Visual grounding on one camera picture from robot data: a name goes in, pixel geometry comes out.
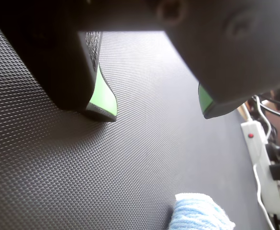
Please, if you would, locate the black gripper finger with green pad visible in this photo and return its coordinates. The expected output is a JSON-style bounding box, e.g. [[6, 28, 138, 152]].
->
[[154, 0, 280, 120], [0, 0, 118, 123]]

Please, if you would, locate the light blue yarn block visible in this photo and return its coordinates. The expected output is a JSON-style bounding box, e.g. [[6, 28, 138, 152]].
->
[[169, 193, 236, 230]]

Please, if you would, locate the black textured rubber mat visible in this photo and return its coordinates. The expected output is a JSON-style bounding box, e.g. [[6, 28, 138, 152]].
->
[[0, 9, 269, 230]]

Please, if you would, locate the thin white looping cable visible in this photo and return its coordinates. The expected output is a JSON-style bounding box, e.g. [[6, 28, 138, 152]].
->
[[254, 95, 272, 141]]

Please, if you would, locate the white power strip red switch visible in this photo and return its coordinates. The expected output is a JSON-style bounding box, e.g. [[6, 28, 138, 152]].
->
[[240, 119, 280, 214]]

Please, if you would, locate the white power strip cable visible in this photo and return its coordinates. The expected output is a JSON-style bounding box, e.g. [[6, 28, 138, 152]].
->
[[252, 164, 276, 230]]

